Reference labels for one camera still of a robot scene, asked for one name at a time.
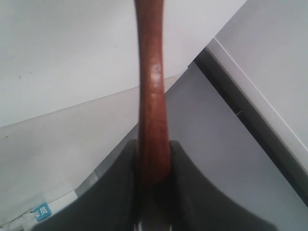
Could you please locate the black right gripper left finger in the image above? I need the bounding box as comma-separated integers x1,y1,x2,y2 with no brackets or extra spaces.
33,140,137,231

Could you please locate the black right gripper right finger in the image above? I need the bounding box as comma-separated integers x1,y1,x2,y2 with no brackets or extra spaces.
170,141,277,231

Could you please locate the brown wooden spoon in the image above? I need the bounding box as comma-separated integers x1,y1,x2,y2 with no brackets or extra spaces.
134,0,171,187

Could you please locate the blue label sticker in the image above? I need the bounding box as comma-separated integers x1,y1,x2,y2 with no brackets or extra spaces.
32,203,52,222

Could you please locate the white cabinet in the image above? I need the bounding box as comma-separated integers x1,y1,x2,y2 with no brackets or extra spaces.
186,0,308,207

